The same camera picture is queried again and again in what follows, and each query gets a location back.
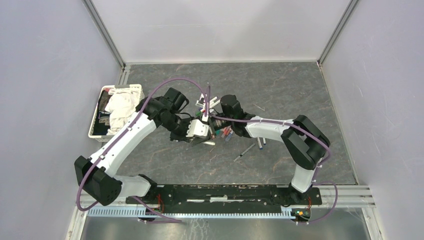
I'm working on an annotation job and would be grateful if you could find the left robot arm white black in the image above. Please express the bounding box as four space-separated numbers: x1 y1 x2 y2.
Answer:
74 87 210 206

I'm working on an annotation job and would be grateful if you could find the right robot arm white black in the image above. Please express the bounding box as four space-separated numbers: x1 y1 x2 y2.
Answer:
214 94 331 204

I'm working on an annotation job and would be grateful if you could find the black gel pen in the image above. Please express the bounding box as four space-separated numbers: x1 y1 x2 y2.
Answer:
233 143 256 162

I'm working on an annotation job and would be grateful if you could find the red cap pink marker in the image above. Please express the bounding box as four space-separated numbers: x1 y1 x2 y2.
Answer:
221 126 232 138

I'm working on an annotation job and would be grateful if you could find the white crumpled cloth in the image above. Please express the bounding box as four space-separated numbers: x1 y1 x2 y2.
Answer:
105 88 144 136

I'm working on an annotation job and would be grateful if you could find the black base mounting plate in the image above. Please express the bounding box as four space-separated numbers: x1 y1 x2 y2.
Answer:
141 184 323 214

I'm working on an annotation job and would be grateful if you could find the white plastic basket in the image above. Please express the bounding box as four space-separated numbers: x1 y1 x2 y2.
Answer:
88 84 145 142

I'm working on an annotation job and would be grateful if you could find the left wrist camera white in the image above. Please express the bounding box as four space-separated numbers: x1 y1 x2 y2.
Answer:
186 118 210 139

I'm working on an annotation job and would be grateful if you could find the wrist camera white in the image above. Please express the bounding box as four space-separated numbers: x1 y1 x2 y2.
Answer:
186 118 210 139
198 92 221 112

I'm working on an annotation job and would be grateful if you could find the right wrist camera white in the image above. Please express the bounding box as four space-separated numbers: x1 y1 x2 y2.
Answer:
198 92 221 112

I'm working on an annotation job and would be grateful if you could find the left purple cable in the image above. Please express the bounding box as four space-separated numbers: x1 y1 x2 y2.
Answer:
76 77 210 224

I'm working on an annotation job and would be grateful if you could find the purple cable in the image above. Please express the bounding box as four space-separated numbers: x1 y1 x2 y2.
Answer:
76 77 210 224
205 85 339 225

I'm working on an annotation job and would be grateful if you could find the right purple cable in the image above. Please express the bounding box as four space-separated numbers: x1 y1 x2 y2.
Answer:
205 85 339 225

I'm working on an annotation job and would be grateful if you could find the white slotted cable duct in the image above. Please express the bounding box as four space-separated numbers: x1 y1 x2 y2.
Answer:
86 206 299 220

